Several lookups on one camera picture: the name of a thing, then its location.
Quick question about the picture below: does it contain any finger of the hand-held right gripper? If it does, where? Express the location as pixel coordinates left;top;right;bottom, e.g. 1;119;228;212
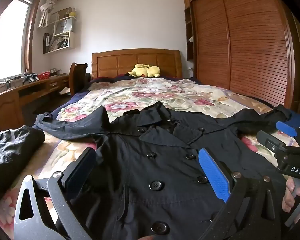
276;121;298;138
256;130;292;153

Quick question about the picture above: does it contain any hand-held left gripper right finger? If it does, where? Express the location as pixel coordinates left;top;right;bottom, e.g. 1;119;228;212
198;147;282;240

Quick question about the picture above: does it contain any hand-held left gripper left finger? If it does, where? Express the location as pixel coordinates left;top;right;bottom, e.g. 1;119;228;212
14;147;97;240

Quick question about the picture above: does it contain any black trench coat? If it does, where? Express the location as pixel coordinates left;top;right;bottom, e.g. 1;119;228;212
34;102;294;240

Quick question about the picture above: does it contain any person's right hand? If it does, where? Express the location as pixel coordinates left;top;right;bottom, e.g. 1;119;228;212
281;179;300;214

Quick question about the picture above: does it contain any blue cloth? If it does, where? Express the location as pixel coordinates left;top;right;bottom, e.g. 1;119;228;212
289;112;300;132

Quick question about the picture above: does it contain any folded dark garment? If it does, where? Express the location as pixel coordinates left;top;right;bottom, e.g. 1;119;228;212
0;124;46;202

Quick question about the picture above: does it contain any wooden chair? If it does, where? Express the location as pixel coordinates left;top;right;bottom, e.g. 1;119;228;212
69;62;90;97

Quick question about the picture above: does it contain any wooden slatted wardrobe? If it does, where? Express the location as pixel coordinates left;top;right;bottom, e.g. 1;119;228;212
182;0;300;118

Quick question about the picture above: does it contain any wooden desk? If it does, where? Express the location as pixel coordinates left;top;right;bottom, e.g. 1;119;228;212
0;74;70;130

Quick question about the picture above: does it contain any floral blanket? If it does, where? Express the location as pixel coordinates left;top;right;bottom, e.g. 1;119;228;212
0;77;300;230

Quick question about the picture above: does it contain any black device on desk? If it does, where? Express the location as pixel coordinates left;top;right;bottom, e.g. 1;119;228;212
22;72;39;84

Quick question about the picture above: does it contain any wooden bed headboard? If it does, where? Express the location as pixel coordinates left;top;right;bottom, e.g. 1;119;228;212
91;49;183;79

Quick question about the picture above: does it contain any yellow plush toy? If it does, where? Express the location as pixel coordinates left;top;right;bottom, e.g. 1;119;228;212
125;64;161;78

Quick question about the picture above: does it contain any dark wooden side shelf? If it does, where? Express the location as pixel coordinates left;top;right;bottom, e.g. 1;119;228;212
184;6;194;61

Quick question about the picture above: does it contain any row of books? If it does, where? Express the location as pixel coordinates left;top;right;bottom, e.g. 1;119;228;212
43;32;70;53

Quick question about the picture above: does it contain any white paper bag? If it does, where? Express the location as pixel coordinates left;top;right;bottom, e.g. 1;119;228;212
54;19;70;36

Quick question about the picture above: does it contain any window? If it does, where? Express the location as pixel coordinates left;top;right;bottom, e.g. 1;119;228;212
0;0;40;83

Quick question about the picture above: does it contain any tied beige curtain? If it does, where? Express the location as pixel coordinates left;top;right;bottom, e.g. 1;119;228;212
37;0;62;28

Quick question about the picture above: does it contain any white wall shelf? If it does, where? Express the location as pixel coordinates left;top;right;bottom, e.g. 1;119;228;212
42;15;77;54

